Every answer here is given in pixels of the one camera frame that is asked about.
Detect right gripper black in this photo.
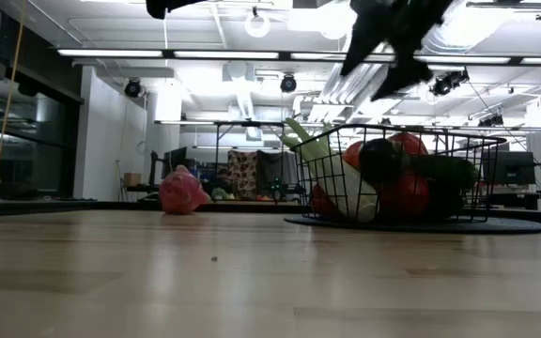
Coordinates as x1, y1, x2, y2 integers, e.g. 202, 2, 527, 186
339, 0, 455, 102

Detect red orange oval fruit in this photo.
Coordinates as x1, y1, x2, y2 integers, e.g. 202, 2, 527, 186
387, 131, 429, 157

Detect long purple eggplant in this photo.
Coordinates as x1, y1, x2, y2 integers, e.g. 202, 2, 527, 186
409, 153, 481, 192

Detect green white celery bunch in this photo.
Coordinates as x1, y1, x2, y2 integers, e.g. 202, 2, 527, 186
279, 116, 379, 224

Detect red round apple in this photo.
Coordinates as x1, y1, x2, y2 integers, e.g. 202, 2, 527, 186
380, 169, 430, 220

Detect black round ceiling spotlight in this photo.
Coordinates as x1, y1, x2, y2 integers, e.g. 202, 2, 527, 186
279, 73, 298, 94
123, 78, 143, 99

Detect grey hanging cloth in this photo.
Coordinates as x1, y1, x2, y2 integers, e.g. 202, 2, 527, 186
256, 150, 300, 198

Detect long ceiling light strip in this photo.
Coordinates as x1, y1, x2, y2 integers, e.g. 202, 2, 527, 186
56, 46, 541, 67

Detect wide black computer monitor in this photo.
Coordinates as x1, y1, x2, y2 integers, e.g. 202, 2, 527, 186
481, 150, 536, 187

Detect patterned hanging cloth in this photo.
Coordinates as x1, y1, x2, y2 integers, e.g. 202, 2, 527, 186
226, 149, 259, 201

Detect round dark blue placemat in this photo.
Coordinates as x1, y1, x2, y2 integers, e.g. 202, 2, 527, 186
283, 214, 541, 235

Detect small black computer monitor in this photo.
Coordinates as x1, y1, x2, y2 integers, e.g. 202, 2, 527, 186
161, 146, 189, 180

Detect pink dragon fruit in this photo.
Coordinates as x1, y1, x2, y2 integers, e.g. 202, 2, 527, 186
159, 163, 211, 216

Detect black ceiling camera cluster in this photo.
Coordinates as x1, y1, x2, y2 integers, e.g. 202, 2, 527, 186
428, 69, 470, 98

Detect silver ceiling air duct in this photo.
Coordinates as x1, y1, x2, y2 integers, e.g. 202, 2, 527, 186
385, 0, 502, 99

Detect black wire basket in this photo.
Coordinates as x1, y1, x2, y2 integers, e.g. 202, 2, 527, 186
289, 124, 509, 224

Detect black aluminium rig frame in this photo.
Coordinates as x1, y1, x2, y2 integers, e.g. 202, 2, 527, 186
0, 200, 541, 227

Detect yellow power cable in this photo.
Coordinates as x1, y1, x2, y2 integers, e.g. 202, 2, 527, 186
0, 0, 28, 198

